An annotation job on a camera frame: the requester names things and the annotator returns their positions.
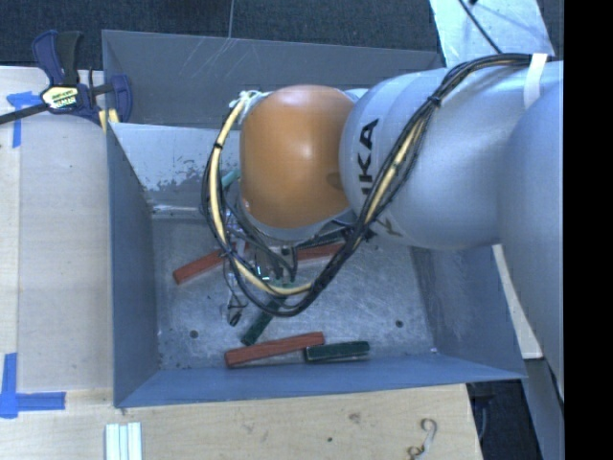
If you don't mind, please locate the red-brown flat block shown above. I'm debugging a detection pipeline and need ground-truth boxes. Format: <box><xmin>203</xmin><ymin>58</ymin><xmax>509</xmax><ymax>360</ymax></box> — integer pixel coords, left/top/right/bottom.
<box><xmin>224</xmin><ymin>331</ymin><xmax>327</xmax><ymax>369</ymax></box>
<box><xmin>172</xmin><ymin>249</ymin><xmax>227</xmax><ymax>286</ymax></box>
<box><xmin>295</xmin><ymin>241</ymin><xmax>347</xmax><ymax>262</ymax></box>

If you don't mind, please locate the dark green flat block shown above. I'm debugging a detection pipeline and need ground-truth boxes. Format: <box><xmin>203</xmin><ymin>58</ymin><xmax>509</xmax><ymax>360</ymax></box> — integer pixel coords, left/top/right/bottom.
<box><xmin>304</xmin><ymin>340</ymin><xmax>372</xmax><ymax>364</ymax></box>
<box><xmin>239</xmin><ymin>299</ymin><xmax>287</xmax><ymax>347</ymax></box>

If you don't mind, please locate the grey metal bin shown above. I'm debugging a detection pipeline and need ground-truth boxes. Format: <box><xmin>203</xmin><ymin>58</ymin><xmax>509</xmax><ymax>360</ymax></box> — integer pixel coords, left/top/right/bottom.
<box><xmin>101</xmin><ymin>29</ymin><xmax>529</xmax><ymax>409</ymax></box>

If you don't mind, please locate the pale wood flat board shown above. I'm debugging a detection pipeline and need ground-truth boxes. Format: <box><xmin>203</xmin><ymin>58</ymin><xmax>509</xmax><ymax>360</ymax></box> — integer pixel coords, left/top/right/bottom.
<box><xmin>17</xmin><ymin>115</ymin><xmax>116</xmax><ymax>395</ymax></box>

